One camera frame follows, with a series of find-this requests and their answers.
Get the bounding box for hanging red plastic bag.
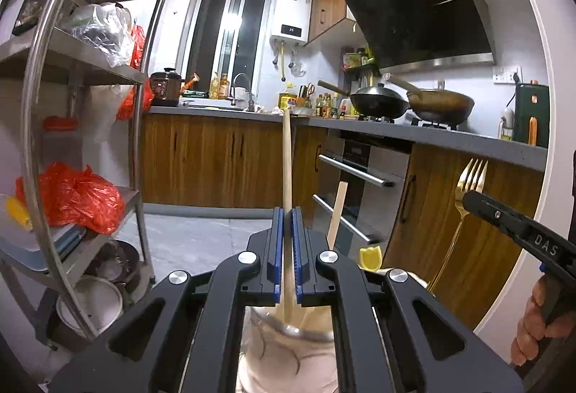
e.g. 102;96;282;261
116;24;154;122

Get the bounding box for black range hood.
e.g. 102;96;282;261
345;0;496;73

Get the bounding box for rice cooker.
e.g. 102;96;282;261
149;67;183;108

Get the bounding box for clear plastic bag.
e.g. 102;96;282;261
69;3;136;67

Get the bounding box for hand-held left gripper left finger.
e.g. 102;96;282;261
47;207;285;393

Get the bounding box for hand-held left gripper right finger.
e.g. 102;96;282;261
292;207;525;393

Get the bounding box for large oil bottle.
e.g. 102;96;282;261
278;83;298;111

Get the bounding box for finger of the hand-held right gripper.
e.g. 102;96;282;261
463;189;532;241

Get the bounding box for wooden chopstick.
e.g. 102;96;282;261
327;181;348;250
279;108;294;306

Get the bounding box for person's right hand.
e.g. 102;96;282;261
510;280;556;369

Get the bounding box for black wok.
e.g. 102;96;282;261
317;80;410;120

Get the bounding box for gold fork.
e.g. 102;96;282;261
427;158;489;294

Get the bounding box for wooden cabinet beside oven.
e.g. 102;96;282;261
382;144;546;331

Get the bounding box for built-in oven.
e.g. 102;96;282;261
312;135;413;246

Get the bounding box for yellow utensil handle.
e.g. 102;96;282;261
357;245;382;272

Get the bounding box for white water heater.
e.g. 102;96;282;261
270;0;313;45

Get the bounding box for blue trays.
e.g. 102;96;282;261
0;222;87;273

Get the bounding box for steel pot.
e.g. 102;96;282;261
56;276;125;336

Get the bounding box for red lidded plastic container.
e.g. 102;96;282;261
42;116;76;160

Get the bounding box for metal shelf rack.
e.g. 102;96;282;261
0;0;172;353

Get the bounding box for dark pot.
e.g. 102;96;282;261
96;240;141;295

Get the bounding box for white ceramic chopstick jar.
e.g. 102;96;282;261
238;305;339;393

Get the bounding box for kitchen window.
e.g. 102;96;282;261
181;0;271;95

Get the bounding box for yellow plastic item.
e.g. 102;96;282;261
4;195;33;232

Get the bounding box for wall spice shelf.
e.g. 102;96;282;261
341;46;381;73

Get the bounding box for wooden lower cabinets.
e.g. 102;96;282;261
139;113;325;208

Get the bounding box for yellow oil bottles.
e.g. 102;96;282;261
209;73;230;101

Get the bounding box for brown wok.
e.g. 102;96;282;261
389;75;476;126

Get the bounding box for kitchen faucet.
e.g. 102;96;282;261
231;73;256;111

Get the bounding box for row of condiment bottles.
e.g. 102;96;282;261
314;92;352;120

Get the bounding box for crumpled red plastic bag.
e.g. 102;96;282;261
15;163;125;236

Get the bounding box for green countertop appliance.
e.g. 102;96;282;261
513;80;551;147

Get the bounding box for white plastic bag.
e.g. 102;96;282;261
89;82;136;137

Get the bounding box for wall socket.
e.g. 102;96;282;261
492;66;523;84

